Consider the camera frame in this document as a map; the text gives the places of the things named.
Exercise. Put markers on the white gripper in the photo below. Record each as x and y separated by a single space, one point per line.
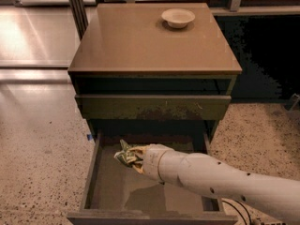
151 162

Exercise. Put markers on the green jalapeno chip bag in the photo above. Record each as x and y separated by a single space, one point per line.
126 157

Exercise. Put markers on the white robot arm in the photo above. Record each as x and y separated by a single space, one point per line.
210 177

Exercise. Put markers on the open lower drawer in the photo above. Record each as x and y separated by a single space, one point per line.
117 195

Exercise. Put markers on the closed upper drawer front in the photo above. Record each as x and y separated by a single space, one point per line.
153 107

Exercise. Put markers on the brown drawer cabinet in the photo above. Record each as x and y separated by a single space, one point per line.
128 49

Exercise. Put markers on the blue tape piece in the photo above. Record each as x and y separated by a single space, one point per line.
89 137

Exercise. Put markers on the white ceramic bowl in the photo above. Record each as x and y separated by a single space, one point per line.
177 17

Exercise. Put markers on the dark metal post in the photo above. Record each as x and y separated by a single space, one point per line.
79 16

